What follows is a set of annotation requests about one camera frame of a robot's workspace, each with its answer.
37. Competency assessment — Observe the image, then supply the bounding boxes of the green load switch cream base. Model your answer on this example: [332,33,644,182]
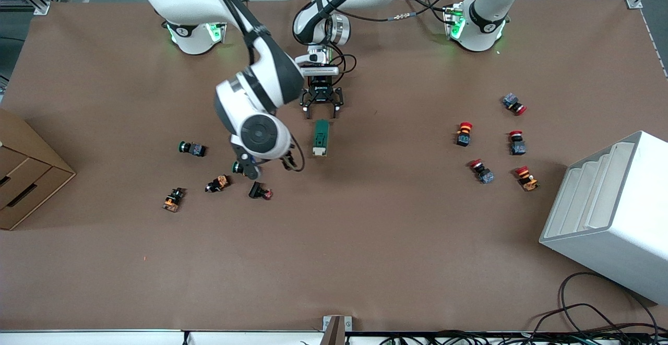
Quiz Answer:
[312,120,331,158]

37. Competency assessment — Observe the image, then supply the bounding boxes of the black square pushbutton red terminals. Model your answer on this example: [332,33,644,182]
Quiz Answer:
[248,181,273,200]

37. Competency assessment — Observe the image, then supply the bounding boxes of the red emergency button orange block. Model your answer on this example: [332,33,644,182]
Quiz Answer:
[455,121,474,147]
[515,165,540,192]

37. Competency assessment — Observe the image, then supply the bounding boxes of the red pushbutton blue block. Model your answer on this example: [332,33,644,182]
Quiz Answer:
[509,130,527,156]
[468,159,495,185]
[502,93,528,116]

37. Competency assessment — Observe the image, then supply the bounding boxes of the brown cardboard box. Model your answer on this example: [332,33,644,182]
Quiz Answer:
[0,108,77,231]

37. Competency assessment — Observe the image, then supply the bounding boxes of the white stepped plastic rack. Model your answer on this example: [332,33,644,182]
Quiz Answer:
[539,130,668,305]

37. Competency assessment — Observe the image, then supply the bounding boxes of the black selector switch orange block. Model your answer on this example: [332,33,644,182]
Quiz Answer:
[162,187,186,213]
[205,174,231,193]

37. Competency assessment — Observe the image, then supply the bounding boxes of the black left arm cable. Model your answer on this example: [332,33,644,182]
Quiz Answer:
[329,6,455,87]

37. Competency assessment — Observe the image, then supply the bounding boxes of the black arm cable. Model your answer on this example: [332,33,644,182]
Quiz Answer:
[201,0,272,66]
[329,6,455,87]

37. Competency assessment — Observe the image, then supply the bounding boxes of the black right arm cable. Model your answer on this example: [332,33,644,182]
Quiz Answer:
[201,0,272,66]

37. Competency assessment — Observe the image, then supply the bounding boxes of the black base cable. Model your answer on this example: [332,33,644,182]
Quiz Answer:
[399,0,455,25]

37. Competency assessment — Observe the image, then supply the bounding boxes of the metal table edge bracket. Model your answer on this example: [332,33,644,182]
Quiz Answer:
[319,315,353,345]

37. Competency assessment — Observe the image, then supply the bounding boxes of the white table edge rail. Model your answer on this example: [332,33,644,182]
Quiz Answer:
[0,329,324,345]

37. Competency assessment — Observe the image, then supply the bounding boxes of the black looped cable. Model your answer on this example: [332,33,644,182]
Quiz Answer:
[530,272,668,335]

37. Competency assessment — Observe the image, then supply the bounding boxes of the black cable bundle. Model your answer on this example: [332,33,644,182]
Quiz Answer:
[376,324,668,345]

